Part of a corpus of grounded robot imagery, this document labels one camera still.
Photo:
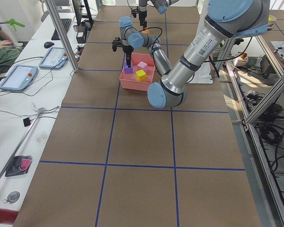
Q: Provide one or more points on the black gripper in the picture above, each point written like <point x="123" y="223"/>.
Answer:
<point x="128" y="49"/>
<point x="142" y="15"/>

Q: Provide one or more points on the purple foam block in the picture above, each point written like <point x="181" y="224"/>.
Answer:
<point x="128" y="69"/>

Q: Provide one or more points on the light pink foam block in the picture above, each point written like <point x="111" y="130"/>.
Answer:
<point x="142" y="65"/>

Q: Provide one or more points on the yellow foam block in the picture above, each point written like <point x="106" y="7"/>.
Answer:
<point x="141" y="75"/>

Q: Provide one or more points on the orange foam block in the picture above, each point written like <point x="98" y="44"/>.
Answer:
<point x="146" y="31"/>

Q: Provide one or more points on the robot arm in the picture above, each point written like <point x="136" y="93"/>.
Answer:
<point x="225" y="19"/>
<point x="160" y="5"/>

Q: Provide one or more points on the pink plastic bin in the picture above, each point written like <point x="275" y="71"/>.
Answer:
<point x="129" y="81"/>

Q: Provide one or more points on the black power supply box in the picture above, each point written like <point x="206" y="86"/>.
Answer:
<point x="81" y="34"/>

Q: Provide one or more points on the black computer monitor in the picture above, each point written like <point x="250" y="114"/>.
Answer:
<point x="78" y="7"/>

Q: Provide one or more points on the far teach pendant tablet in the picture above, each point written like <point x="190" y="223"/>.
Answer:
<point x="55" y="58"/>

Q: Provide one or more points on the teach pendant tablet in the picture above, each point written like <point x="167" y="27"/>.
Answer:
<point x="55" y="58"/>
<point x="19" y="78"/>

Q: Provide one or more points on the black computer mouse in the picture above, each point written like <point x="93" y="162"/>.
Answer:
<point x="48" y="44"/>

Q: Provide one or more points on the aluminium rod on desk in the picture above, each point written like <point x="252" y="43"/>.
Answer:
<point x="39" y="112"/>

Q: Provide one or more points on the near teach pendant tablet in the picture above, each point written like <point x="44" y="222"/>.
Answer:
<point x="19" y="78"/>

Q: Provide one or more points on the green plastic grabber tool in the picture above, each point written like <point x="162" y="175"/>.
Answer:
<point x="13" y="23"/>

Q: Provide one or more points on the person in green shirt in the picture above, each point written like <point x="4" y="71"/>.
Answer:
<point x="8" y="51"/>

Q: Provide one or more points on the pink and black pouch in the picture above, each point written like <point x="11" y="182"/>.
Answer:
<point x="19" y="166"/>

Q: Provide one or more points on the aluminium frame post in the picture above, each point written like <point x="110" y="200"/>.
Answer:
<point x="51" y="7"/>

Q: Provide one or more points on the aluminium frame rail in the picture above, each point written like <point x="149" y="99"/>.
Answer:
<point x="259" y="98"/>

